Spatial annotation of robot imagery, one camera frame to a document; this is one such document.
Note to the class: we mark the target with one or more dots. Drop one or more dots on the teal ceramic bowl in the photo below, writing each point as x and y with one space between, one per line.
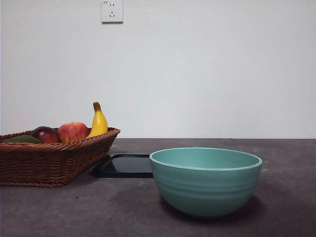
205 187

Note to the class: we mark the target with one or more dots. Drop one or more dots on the green avocado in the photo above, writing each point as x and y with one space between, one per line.
22 139

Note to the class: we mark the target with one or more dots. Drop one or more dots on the dark rectangular tray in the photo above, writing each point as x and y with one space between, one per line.
128 168

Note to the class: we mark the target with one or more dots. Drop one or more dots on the yellow banana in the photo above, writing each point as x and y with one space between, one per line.
99 123

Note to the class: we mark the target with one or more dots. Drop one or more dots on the red apple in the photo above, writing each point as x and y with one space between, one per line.
72 132

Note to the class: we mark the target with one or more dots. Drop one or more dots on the dark red plum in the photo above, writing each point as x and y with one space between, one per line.
47 135

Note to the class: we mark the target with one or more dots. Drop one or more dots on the brown wicker basket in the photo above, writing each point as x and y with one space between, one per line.
49 163

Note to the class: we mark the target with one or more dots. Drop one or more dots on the white wall socket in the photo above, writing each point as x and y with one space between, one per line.
112 12

